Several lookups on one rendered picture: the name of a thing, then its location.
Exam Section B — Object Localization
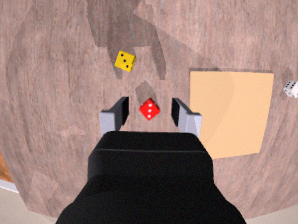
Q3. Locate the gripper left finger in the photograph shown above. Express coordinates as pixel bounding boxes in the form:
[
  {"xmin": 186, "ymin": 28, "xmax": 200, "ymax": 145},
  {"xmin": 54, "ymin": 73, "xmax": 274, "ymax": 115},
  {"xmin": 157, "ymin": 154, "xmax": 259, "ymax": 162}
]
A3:
[{"xmin": 99, "ymin": 96, "xmax": 129, "ymax": 137}]

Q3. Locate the yellow die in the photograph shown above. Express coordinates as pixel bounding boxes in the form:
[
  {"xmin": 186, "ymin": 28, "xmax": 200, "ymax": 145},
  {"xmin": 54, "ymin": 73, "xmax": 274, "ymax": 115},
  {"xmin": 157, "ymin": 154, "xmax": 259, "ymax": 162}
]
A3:
[{"xmin": 115, "ymin": 51, "xmax": 136, "ymax": 71}]

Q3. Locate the red die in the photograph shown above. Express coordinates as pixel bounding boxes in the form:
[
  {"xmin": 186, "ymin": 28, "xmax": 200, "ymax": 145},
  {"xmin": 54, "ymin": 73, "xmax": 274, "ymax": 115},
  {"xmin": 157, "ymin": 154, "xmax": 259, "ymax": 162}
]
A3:
[{"xmin": 139, "ymin": 98, "xmax": 160, "ymax": 120}]

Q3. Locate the tan flat mat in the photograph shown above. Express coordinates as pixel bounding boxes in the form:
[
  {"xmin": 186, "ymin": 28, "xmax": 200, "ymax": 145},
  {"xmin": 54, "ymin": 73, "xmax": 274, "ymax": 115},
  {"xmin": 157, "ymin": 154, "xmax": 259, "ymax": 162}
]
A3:
[{"xmin": 189, "ymin": 72, "xmax": 274, "ymax": 159}]

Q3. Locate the white die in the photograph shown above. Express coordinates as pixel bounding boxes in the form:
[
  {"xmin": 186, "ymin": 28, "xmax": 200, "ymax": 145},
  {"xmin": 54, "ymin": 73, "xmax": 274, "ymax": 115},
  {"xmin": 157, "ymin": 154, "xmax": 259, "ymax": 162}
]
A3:
[{"xmin": 283, "ymin": 80, "xmax": 298, "ymax": 98}]

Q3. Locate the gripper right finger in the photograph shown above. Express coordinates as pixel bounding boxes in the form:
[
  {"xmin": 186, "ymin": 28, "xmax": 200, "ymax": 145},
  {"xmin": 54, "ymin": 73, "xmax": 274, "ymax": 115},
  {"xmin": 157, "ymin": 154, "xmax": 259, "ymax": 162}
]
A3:
[{"xmin": 171, "ymin": 98, "xmax": 202, "ymax": 138}]

